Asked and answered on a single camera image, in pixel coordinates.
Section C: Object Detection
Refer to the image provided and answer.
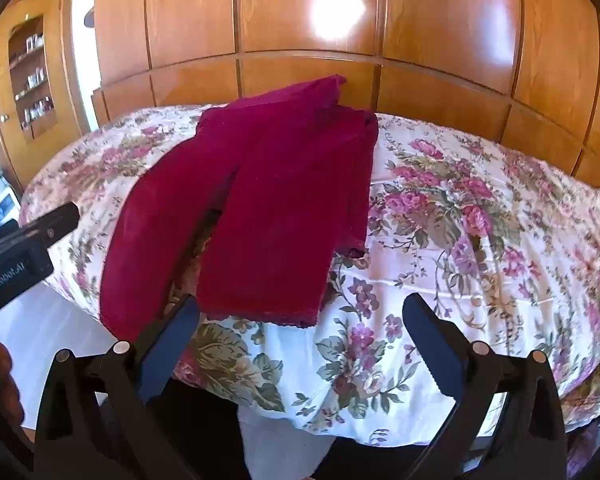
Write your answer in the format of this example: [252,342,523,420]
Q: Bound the floral bedspread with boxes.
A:
[19,105,600,448]

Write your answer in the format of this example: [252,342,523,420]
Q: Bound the small bottles on cabinet shelves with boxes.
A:
[14,32,56,128]

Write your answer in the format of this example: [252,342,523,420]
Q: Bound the dark red pants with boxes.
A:
[100,75,379,343]

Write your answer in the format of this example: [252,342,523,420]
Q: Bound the person's left hand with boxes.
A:
[0,339,17,411]

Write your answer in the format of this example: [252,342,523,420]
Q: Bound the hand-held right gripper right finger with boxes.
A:
[402,292,568,480]

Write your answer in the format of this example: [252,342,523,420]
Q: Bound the wooden wardrobe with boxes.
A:
[92,0,600,196]

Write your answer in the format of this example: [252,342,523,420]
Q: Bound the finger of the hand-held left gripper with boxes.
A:
[20,202,81,250]

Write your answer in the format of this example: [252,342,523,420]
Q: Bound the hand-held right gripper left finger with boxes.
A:
[34,296,201,480]

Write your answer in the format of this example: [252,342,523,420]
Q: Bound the wooden cabinet with glass door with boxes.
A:
[0,0,95,188]

